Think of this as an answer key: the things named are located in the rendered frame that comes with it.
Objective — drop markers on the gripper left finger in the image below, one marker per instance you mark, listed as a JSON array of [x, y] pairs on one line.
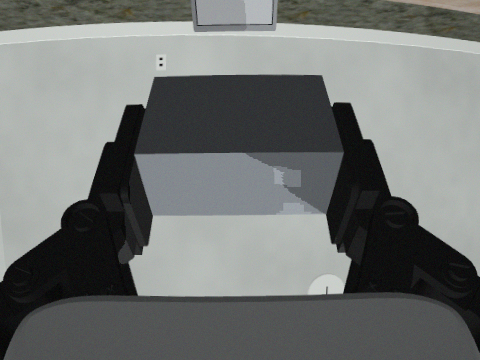
[[93, 232]]

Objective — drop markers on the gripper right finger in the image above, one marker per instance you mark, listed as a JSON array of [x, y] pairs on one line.
[[382, 235]]

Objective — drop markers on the dark grey block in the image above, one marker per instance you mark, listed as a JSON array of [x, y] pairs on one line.
[[238, 145]]

